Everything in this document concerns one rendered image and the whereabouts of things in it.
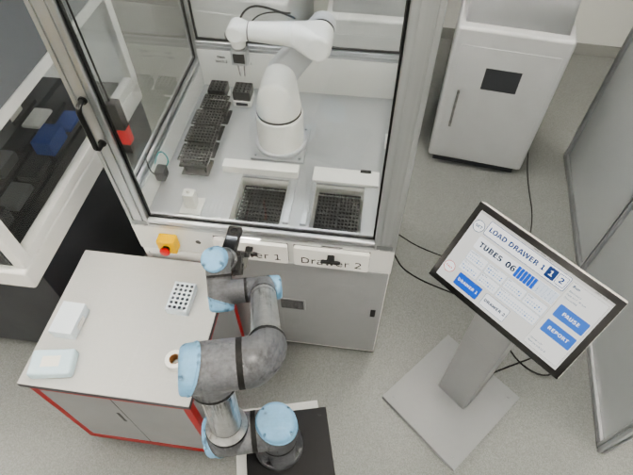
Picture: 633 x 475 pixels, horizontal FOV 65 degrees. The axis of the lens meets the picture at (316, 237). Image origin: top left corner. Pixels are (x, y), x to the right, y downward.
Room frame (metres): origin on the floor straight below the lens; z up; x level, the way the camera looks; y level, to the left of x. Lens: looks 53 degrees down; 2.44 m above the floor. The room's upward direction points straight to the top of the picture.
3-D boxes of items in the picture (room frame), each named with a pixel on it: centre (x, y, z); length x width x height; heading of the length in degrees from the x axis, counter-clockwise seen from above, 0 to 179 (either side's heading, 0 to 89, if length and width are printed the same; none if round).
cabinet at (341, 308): (1.60, 0.14, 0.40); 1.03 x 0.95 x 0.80; 82
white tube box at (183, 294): (0.97, 0.52, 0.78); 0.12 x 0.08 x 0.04; 171
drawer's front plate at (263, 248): (1.13, 0.26, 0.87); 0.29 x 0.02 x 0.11; 82
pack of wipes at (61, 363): (0.70, 0.93, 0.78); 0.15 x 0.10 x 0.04; 92
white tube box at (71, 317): (0.87, 0.92, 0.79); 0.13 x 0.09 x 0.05; 171
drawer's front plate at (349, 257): (1.08, -0.06, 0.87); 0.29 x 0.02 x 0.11; 82
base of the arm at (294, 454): (0.42, 0.12, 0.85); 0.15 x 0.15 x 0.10
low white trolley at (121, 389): (0.88, 0.70, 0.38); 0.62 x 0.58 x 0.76; 82
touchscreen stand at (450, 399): (0.84, -0.66, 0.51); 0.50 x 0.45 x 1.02; 131
